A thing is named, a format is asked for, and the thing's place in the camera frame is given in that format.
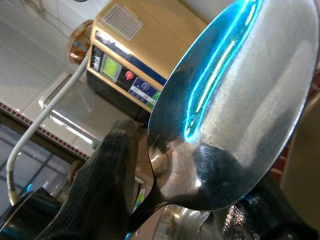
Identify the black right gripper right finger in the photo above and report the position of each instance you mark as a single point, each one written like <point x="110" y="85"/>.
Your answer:
<point x="262" y="217"/>

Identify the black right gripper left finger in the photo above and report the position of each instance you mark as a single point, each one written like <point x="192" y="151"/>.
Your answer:
<point x="100" y="195"/>

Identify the steel spoon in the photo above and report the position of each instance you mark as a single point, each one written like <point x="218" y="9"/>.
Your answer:
<point x="237" y="112"/>

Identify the black pan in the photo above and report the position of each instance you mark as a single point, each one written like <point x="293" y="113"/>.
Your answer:
<point x="25" y="215"/>

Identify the clear jar brown powder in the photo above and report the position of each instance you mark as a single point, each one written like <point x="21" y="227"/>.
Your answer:
<point x="80" y="47"/>

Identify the cream water ionizer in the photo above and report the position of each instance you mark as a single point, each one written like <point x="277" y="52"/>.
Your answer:
<point x="155" y="37"/>

